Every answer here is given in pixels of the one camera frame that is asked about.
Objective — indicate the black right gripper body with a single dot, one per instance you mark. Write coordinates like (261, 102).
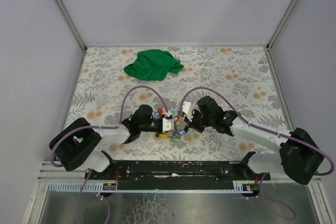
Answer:
(189, 122)

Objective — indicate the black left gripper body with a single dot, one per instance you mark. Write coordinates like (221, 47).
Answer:
(158, 127)

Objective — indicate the blue tagged key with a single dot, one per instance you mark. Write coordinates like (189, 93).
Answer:
(182, 132)

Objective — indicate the blue key tag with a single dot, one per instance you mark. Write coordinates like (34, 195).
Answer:
(156, 115)

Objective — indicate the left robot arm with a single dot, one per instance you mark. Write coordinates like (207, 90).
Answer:
(80, 144)

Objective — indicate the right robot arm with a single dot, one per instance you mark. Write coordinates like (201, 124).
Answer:
(295, 154)

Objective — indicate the green crumpled cloth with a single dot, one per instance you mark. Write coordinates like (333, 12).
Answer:
(153, 65)

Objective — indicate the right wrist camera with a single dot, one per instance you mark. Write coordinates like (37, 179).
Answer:
(186, 109)

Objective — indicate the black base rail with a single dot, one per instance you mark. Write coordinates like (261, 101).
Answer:
(175, 175)

